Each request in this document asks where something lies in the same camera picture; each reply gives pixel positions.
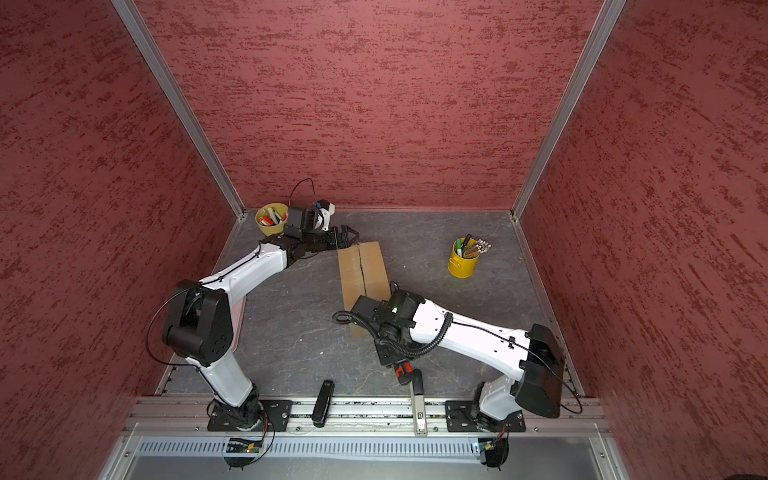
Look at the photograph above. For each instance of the red black utility knife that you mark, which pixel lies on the red black utility knife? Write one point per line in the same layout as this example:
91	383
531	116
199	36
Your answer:
403	372

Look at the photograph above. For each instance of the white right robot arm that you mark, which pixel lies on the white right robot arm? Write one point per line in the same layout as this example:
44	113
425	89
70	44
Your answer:
408	326

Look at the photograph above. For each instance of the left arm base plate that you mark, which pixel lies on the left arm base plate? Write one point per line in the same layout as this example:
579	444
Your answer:
274	415

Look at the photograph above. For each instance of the aluminium corner post left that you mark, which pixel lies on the aluminium corner post left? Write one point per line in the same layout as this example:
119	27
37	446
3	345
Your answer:
137	28

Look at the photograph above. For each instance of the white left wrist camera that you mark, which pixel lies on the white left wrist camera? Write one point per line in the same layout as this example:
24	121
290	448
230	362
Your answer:
324	212

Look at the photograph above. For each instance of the right circuit board with wires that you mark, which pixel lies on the right circuit board with wires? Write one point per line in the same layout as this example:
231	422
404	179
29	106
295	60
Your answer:
493	453

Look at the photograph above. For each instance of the aluminium front rail frame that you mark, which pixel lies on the aluminium front rail frame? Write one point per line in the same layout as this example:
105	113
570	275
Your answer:
357	428

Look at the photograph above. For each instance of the yellow pencil cup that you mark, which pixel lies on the yellow pencil cup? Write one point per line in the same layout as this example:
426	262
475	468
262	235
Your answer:
459	266

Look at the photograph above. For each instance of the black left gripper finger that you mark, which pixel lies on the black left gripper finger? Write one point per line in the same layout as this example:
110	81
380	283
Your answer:
344	232
346	242

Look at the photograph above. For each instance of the aluminium corner post right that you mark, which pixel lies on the aluminium corner post right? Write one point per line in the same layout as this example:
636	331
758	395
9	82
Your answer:
604	24

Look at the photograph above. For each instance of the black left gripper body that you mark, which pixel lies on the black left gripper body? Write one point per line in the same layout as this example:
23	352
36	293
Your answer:
321	240

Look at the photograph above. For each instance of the silver latch with black handle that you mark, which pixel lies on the silver latch with black handle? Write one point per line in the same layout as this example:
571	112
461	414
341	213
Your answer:
418	404

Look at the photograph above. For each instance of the brown cardboard express box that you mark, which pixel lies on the brown cardboard express box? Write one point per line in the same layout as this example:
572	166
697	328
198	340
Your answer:
363	273

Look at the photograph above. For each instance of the yellow-green pen holder cup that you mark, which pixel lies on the yellow-green pen holder cup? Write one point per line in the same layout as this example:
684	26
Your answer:
272	218

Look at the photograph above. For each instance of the pink flat case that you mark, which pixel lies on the pink flat case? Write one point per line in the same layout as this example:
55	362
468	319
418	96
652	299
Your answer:
237	317

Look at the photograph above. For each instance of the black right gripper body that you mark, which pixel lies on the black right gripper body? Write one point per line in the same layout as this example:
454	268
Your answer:
393	350

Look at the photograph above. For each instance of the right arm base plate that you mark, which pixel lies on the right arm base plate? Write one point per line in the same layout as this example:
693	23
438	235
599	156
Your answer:
464	416

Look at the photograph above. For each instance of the coloured pencils bundle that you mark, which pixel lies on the coloured pencils bundle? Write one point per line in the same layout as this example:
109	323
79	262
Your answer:
480	247

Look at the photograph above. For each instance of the aluminium corner post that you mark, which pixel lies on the aluminium corner post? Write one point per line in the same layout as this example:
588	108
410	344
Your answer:
137	28
604	24

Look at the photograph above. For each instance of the circuit board with wires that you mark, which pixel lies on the circuit board with wires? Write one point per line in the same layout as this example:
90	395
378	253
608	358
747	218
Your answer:
240	452
493	453

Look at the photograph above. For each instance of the black handle on rail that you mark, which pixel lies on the black handle on rail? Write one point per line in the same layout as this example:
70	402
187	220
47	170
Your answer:
322	404

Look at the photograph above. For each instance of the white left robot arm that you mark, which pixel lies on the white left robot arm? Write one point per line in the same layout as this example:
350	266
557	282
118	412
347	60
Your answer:
199	324

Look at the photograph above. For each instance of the left circuit board with wires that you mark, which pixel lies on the left circuit board with wires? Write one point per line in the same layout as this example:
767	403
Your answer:
240	452

